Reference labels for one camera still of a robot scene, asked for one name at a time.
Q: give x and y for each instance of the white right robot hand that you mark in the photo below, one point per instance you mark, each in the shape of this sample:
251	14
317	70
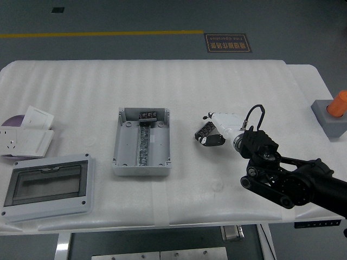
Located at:
227	123

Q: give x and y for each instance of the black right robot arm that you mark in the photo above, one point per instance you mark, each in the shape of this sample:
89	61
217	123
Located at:
298	181

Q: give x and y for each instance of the grey open junction box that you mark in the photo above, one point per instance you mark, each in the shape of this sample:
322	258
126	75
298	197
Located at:
127	146

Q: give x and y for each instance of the white foam mat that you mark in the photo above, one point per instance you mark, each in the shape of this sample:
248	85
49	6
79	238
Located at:
162	84

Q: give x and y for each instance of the brown floor sign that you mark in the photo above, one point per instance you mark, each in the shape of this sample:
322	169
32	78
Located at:
227	43

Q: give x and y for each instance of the grey block base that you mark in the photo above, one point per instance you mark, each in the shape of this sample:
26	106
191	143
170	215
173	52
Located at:
333	127

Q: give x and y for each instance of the orange cylinder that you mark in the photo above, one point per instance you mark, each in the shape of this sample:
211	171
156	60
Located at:
338	104

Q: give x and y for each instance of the white table leg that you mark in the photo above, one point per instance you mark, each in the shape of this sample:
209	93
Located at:
267	243
63	246

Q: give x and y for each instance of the black table control panel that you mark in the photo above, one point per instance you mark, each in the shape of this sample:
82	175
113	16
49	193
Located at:
317	224

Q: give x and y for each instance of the grey metal plate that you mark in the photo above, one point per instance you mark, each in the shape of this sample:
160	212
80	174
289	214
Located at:
124	256
193	254

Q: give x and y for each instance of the grey cover with tinted window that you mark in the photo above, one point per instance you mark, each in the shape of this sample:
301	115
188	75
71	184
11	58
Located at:
48	187

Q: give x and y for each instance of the black floor hatch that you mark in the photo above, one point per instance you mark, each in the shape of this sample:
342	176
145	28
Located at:
57	10

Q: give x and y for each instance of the purple disc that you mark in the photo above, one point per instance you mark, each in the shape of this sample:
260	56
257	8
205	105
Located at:
15	121

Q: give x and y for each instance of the white socket panel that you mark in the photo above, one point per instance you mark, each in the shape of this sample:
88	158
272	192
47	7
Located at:
9	140

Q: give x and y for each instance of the metal mounting rail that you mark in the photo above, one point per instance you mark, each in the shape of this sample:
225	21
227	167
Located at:
143	146

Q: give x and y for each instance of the metal table bracket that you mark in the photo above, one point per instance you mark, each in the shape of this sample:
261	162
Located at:
232	233

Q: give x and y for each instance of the white switch panel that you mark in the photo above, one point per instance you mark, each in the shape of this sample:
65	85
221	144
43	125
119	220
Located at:
35	143
36	117

